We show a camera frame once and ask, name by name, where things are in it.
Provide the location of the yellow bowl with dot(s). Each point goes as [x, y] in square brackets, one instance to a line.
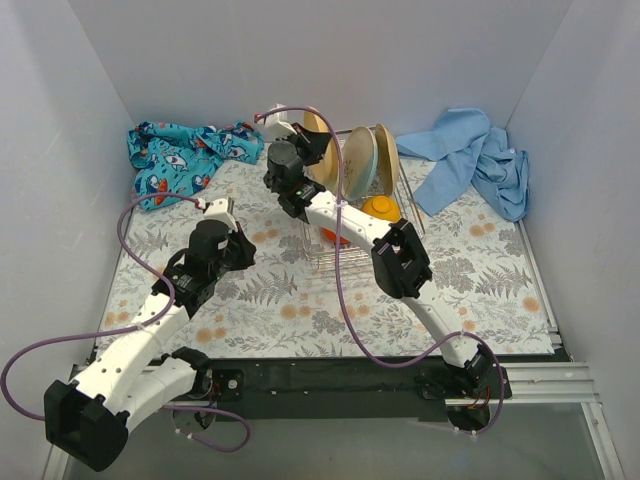
[382, 207]

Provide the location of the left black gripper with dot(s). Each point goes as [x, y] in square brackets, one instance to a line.
[242, 248]

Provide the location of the red orange bowl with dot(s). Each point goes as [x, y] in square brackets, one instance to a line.
[330, 237]

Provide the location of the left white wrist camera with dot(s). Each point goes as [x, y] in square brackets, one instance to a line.
[219, 210]

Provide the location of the beige bird pattern plate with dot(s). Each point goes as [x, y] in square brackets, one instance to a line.
[388, 159]

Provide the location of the wire dish rack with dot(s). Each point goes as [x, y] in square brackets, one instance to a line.
[356, 226]

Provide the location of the blue shark pattern cloth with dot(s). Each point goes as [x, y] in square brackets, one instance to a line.
[172, 160]

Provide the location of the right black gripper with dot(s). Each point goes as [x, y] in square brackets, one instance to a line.
[310, 145]

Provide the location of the aluminium frame rail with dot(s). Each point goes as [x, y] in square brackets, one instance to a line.
[558, 380]

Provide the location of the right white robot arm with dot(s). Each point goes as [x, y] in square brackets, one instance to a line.
[400, 263]

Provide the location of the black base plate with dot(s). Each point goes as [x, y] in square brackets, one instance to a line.
[352, 388]

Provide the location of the beige and blue plate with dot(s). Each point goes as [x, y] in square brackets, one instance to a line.
[360, 155]

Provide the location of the light blue shirt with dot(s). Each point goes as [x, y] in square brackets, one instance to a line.
[468, 150]

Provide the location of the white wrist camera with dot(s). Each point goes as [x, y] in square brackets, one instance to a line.
[275, 121]
[219, 210]

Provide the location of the floral table mat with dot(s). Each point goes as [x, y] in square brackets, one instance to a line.
[284, 306]

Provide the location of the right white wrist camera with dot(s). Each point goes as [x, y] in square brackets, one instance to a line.
[275, 121]

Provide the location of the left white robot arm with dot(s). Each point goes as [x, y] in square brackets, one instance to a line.
[91, 416]

